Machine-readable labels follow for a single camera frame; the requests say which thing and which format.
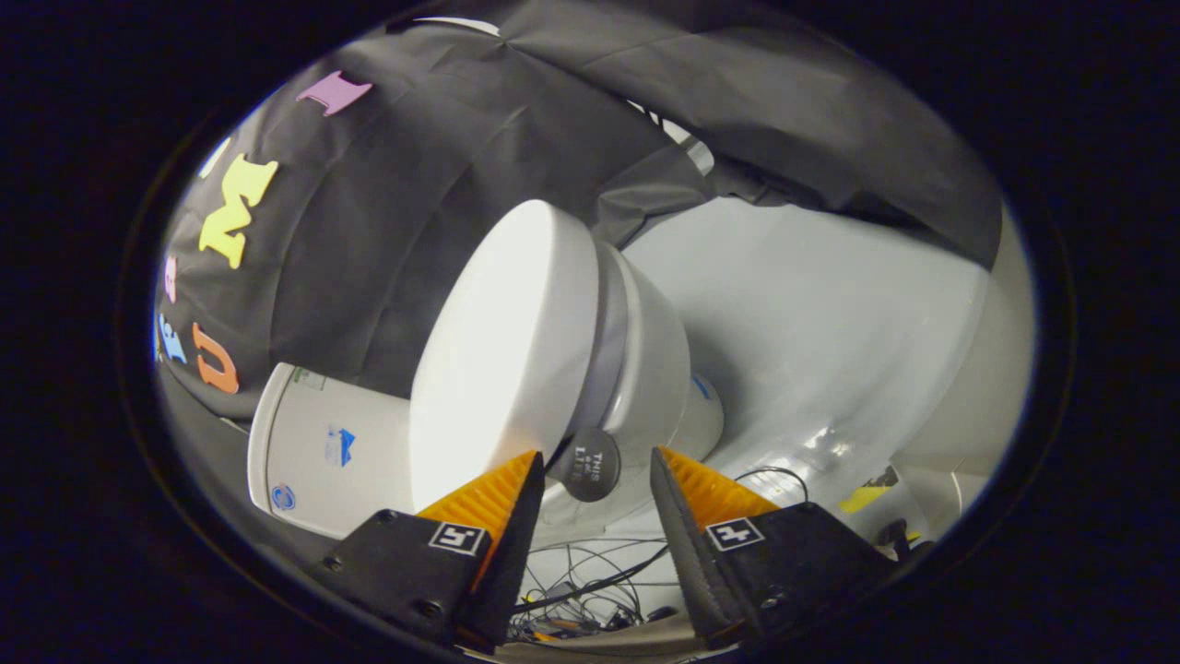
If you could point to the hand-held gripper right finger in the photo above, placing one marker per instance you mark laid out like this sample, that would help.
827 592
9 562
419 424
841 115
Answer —
691 563

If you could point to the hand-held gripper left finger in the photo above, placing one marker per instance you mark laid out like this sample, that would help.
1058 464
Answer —
512 553

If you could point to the grey round lid lift tab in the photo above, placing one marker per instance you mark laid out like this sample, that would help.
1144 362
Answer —
590 466

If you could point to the white toilet lid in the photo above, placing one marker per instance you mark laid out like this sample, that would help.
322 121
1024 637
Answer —
507 350

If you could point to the white ceramic toilet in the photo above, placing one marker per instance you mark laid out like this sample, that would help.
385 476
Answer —
654 369

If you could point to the white toilet seat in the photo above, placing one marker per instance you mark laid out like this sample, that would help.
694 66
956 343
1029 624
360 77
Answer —
604 350

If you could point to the white toilet tank cover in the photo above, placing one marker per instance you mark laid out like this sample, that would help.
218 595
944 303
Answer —
261 433

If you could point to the yellow flat object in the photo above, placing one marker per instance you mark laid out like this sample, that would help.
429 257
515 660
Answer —
865 499

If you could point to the black backdrop cloth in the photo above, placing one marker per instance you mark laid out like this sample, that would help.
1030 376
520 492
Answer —
387 231

